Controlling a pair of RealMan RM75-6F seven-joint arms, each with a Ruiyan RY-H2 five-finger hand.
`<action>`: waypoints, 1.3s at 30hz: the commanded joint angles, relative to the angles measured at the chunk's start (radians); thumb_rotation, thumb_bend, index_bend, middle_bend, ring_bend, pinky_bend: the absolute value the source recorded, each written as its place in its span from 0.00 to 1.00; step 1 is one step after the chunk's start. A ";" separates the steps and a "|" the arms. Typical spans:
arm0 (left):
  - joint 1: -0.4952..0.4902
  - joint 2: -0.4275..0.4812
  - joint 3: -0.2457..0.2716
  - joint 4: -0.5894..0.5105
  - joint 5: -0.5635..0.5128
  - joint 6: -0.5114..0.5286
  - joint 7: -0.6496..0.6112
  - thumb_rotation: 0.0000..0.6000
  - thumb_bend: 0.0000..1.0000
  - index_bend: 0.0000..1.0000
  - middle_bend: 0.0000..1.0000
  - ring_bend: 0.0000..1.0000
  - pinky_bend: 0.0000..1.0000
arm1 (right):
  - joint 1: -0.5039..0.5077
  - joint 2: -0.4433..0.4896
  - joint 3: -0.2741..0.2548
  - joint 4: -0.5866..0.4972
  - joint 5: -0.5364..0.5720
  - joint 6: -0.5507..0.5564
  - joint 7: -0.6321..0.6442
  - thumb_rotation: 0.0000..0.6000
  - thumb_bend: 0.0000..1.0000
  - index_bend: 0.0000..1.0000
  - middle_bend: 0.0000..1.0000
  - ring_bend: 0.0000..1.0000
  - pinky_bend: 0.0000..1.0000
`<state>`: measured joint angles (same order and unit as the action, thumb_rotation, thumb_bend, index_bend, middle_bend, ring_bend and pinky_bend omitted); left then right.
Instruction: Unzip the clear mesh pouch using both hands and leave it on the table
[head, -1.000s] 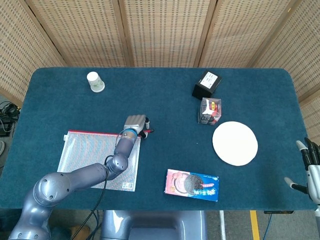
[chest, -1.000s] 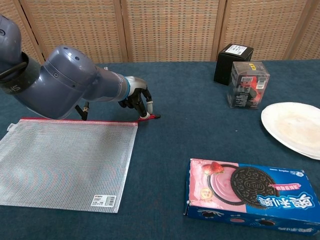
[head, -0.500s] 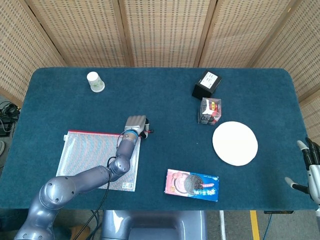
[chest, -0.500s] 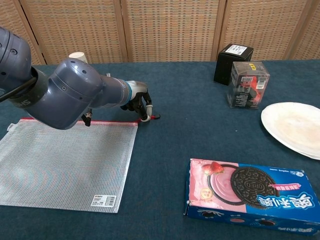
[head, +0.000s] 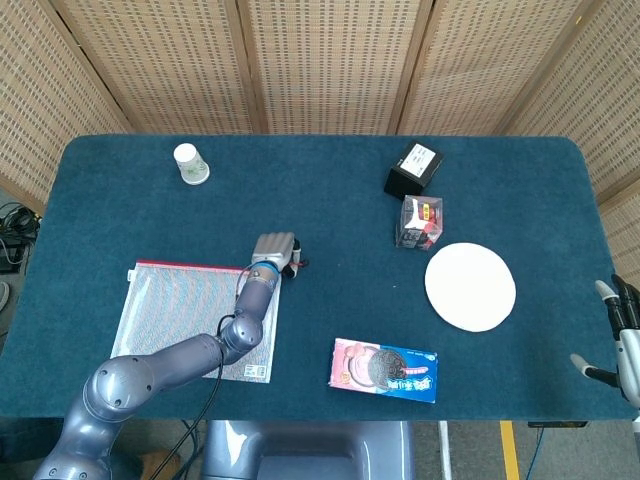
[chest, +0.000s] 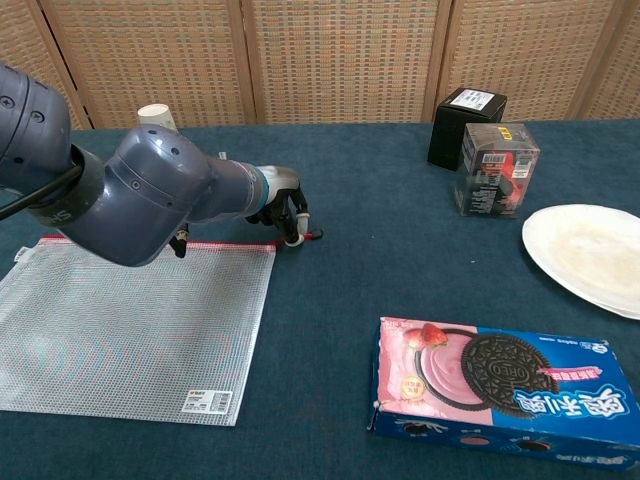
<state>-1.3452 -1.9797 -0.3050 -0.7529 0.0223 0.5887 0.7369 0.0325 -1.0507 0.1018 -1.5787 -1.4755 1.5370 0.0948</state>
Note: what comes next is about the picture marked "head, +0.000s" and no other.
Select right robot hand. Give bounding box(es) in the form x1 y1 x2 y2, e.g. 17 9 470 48
571 273 640 409

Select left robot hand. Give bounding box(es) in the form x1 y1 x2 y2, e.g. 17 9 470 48
251 232 304 279

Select silver mesh zipper pouch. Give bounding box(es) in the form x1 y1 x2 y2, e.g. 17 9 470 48
109 258 284 385

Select blue felt table cloth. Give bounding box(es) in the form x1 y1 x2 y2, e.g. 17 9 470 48
0 133 636 422

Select white paper cup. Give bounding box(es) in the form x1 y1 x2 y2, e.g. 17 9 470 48
173 143 211 186

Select clear plastic toy box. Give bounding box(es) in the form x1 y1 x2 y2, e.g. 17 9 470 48
394 194 445 250

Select black cardboard box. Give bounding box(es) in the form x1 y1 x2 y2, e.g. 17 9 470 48
383 141 445 197

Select Oreo cookie box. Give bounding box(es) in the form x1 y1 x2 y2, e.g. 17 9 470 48
328 337 439 405

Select white paper plate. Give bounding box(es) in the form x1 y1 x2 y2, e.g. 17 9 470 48
424 242 517 333

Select woven bamboo folding screen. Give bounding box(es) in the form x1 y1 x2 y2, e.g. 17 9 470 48
0 0 640 281

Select grey robot torso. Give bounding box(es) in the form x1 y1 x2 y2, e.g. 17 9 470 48
202 419 416 480

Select white table leg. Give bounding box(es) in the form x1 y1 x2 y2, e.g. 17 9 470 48
438 421 454 480

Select brown shoe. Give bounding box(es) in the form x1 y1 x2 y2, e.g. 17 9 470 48
138 448 182 480

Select blue floor cable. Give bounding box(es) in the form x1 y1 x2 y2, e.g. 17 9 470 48
533 427 547 480

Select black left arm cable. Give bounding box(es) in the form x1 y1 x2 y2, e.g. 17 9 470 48
149 264 259 480

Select black floor cables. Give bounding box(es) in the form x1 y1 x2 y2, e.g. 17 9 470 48
0 202 42 274

